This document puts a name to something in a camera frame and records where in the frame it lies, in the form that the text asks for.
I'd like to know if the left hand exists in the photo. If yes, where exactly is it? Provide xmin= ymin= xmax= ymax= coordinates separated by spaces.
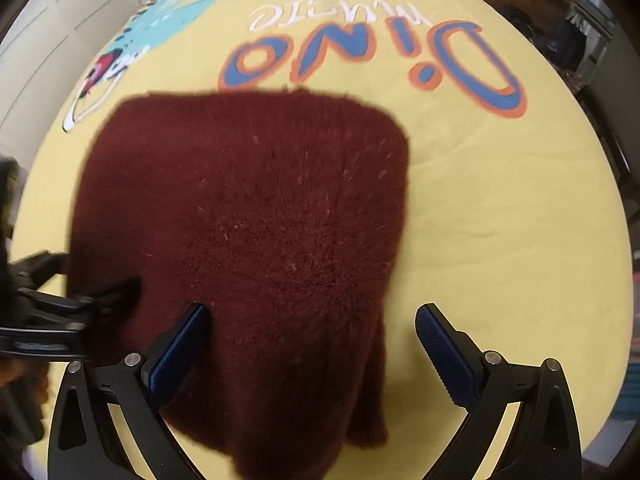
xmin=0 ymin=356 xmax=51 ymax=406

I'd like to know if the dark red knit sweater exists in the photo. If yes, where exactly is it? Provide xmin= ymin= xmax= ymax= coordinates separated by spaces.
xmin=66 ymin=91 xmax=409 ymax=479

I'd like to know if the white wardrobe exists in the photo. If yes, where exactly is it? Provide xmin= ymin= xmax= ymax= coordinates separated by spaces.
xmin=0 ymin=0 xmax=143 ymax=170

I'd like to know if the yellow dino print bedspread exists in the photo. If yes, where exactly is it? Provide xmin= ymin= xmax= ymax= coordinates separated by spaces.
xmin=1 ymin=0 xmax=634 ymax=479

